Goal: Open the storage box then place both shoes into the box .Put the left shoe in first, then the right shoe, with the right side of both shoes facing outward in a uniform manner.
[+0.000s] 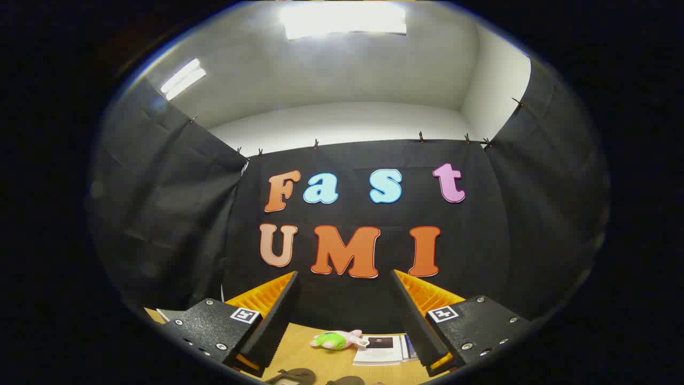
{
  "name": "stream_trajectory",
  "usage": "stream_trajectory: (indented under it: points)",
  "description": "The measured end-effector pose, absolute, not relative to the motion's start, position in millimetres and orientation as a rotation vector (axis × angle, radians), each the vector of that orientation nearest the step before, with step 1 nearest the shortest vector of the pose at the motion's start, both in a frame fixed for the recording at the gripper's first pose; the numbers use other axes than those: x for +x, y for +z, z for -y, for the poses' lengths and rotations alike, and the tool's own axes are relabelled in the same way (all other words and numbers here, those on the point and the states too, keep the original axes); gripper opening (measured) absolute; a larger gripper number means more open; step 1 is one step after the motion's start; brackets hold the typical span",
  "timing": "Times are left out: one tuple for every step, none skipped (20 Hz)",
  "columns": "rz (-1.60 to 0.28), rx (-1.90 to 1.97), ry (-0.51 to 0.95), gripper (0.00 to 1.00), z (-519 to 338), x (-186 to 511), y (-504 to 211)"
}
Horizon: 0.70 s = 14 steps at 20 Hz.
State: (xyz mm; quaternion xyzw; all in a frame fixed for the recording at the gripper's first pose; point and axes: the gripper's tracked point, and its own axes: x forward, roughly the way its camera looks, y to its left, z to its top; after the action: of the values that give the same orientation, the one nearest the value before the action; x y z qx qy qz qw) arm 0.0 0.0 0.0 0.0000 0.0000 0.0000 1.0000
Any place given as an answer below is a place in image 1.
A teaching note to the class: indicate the light blue cover book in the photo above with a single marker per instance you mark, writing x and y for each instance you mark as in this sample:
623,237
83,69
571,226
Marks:
409,347

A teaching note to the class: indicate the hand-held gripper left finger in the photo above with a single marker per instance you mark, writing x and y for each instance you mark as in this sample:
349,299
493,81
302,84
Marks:
278,326

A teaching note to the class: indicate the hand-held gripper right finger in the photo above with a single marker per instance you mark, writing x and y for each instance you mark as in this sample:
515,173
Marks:
417,326

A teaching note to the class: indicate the narrow ceiling light panel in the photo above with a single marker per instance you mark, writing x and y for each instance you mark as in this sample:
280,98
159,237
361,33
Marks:
181,79

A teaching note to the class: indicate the white cover book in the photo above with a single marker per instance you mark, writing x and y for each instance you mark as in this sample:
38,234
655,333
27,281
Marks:
382,354

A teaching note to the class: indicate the large ceiling light panel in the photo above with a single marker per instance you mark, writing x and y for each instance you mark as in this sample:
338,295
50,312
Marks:
342,18

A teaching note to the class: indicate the black backdrop cloth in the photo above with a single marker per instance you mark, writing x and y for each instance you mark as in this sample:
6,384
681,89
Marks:
352,214

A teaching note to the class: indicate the green and pink plush toy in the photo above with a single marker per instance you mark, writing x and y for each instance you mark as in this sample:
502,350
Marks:
331,340

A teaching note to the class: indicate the brown fuzzy shoe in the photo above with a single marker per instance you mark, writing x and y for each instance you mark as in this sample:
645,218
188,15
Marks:
344,381
294,374

